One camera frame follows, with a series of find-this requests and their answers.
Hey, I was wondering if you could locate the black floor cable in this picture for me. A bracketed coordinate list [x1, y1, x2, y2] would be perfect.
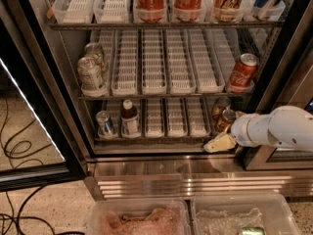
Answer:
[0, 98, 86, 235]

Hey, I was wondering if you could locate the red cola can middle shelf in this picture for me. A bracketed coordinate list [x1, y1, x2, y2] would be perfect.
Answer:
[229, 53, 258, 88]

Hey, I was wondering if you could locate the green can in bin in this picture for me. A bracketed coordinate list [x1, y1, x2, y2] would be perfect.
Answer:
[240, 226, 266, 235]

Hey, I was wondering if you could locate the red cola can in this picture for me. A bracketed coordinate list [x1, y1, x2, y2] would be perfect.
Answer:
[136, 0, 164, 23]
[174, 0, 201, 22]

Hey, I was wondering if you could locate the middle wire shelf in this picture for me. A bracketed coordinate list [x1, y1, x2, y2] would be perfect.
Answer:
[78, 93, 252, 101]

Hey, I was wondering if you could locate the bottom wire shelf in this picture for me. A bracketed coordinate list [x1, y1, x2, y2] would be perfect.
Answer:
[94, 135, 215, 144]

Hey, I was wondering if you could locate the wire shelf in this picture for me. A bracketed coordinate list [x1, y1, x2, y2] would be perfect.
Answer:
[94, 135, 215, 144]
[78, 93, 252, 101]
[48, 22, 284, 30]

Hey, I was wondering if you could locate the clear plastic bin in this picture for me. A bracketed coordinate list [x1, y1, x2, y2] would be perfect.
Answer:
[191, 192, 301, 235]
[86, 198, 191, 235]

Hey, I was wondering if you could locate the front silver green can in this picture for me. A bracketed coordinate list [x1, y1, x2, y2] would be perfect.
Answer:
[77, 57, 104, 90]

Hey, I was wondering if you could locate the right clear plastic bin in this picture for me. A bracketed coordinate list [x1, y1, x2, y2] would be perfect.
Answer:
[191, 192, 301, 235]

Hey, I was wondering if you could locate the red cola can top right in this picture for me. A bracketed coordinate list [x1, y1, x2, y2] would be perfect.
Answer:
[174, 0, 201, 22]

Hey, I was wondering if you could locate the top wire shelf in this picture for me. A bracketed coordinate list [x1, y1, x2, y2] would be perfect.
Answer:
[48, 22, 284, 30]

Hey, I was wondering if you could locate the silver green can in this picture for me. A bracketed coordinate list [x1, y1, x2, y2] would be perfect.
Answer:
[77, 57, 104, 90]
[84, 42, 107, 72]

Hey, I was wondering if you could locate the steel fridge base grille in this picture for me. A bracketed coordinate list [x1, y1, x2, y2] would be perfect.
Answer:
[84, 156, 313, 201]

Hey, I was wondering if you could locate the orange can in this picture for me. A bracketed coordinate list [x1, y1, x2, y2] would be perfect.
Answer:
[211, 97, 231, 120]
[215, 110, 236, 133]

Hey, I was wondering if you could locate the blue white tall can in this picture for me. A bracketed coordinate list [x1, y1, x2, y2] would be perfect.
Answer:
[251, 0, 281, 21]

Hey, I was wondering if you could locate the glass fridge door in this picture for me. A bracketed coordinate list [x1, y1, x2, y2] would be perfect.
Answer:
[0, 0, 87, 191]

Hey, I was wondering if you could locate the red cola can top left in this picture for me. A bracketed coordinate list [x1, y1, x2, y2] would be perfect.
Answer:
[136, 0, 164, 23]

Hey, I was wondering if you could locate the brown bottle white cap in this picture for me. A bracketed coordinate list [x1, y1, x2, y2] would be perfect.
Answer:
[120, 100, 139, 135]

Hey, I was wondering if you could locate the rear silver green can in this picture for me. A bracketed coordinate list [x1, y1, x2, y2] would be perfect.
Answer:
[84, 42, 107, 72]

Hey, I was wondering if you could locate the left clear plastic bin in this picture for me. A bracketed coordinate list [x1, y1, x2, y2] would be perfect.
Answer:
[86, 198, 191, 235]

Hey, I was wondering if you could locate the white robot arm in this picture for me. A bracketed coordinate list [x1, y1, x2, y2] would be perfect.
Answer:
[203, 106, 313, 153]

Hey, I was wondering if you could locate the blue silver can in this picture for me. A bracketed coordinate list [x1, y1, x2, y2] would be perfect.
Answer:
[96, 111, 115, 138]

